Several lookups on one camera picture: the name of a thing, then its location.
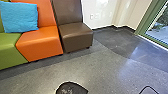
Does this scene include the grey plastic bag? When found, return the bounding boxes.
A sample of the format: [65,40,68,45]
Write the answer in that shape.
[54,81,89,94]

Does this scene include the green hedge outdoors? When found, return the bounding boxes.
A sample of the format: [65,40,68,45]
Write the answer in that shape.
[155,11,168,32]

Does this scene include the brown sofa seat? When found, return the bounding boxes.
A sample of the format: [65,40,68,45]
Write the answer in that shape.
[51,0,95,54]

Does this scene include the orange sofa seat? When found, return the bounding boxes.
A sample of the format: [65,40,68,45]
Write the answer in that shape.
[11,0,64,63]

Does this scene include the green sofa seat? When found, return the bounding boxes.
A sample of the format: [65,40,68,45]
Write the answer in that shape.
[0,0,29,71]

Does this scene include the light blue cushion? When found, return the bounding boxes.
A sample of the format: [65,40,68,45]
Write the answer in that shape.
[0,0,40,34]

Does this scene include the white wall outlet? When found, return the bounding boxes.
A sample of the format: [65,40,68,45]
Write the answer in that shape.
[89,12,99,20]

